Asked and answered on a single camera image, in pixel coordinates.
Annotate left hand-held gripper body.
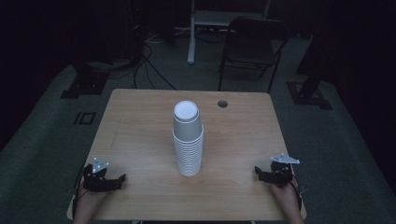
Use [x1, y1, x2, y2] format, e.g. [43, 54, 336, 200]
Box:
[82, 157, 122, 193]

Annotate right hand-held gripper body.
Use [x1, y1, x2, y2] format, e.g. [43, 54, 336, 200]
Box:
[261, 152, 301, 189]

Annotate stack of white paper cups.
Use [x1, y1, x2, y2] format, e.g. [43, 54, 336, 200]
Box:
[172, 123, 205, 177]

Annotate person's left hand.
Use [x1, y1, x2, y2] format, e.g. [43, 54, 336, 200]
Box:
[76, 186, 110, 215]

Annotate person's right hand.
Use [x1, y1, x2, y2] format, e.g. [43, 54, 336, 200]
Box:
[268, 183, 300, 210]

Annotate black stand base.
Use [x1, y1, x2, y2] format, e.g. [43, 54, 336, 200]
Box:
[60, 61, 110, 100]
[286, 31, 333, 110]

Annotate black folding chair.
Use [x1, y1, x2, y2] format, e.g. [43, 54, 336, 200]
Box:
[218, 16, 294, 93]

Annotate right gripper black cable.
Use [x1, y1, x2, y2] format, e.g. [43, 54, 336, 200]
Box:
[289, 172, 304, 213]

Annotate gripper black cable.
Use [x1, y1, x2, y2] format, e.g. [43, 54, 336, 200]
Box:
[72, 169, 90, 220]
[289, 172, 304, 213]

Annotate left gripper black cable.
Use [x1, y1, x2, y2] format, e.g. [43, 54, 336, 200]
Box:
[72, 169, 90, 220]

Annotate black floor cables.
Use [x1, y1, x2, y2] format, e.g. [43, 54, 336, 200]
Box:
[108, 41, 177, 91]

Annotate white floor cable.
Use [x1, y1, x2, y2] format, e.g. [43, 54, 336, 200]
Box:
[144, 27, 194, 45]

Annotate white desk frame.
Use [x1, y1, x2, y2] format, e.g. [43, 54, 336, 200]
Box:
[187, 0, 273, 65]

